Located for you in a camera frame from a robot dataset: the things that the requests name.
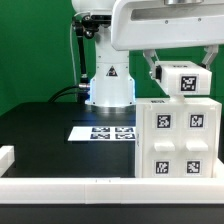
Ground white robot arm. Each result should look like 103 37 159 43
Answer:
71 0 224 108

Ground white left fence piece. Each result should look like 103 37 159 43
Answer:
0 146 15 177

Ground white marker base plate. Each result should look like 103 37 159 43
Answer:
68 126 135 141

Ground black camera on mount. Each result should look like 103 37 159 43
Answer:
83 15 111 25

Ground white cabinet top block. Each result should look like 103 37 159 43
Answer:
155 61 212 96

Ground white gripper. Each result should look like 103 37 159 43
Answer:
111 0 224 79

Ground white cabinet body box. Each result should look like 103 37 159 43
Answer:
135 97 222 178

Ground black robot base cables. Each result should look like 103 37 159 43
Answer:
48 83 91 103

